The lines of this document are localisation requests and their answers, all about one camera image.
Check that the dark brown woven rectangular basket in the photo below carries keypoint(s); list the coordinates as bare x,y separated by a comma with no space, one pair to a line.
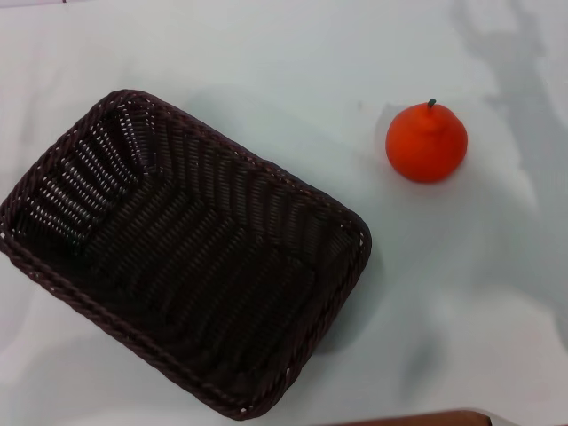
191,266

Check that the orange toy pear fruit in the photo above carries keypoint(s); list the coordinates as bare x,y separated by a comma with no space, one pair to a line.
426,146

